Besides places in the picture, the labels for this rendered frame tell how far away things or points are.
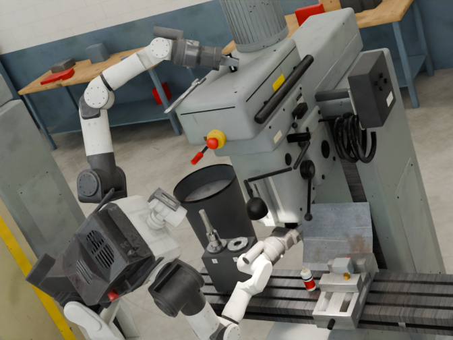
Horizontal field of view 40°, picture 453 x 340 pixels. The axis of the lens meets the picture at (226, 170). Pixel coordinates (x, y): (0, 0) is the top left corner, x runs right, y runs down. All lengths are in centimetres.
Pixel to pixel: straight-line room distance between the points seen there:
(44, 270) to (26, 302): 142
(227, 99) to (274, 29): 42
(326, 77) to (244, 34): 43
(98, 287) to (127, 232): 19
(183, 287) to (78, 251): 35
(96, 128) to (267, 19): 69
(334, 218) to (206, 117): 98
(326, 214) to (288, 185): 62
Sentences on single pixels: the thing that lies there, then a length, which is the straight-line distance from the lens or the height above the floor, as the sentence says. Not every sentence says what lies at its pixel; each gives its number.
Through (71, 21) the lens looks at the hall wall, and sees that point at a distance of 846.
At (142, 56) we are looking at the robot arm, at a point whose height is 204.
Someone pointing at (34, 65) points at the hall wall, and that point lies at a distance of 925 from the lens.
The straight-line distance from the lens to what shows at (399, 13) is 562.
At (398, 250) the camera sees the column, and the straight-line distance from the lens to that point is 282.
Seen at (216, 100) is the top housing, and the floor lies 188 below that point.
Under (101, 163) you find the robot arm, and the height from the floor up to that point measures 180.
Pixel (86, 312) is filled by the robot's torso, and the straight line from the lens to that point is 225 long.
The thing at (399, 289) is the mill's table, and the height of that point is 93.
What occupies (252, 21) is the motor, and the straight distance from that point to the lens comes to 222.
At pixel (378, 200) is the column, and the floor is 109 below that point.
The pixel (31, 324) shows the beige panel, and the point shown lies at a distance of 371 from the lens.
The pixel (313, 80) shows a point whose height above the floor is 168.
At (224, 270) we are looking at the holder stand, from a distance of 269.
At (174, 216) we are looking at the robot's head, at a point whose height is 161.
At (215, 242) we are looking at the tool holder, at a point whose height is 116.
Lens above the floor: 251
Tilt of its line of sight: 25 degrees down
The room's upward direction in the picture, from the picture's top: 22 degrees counter-clockwise
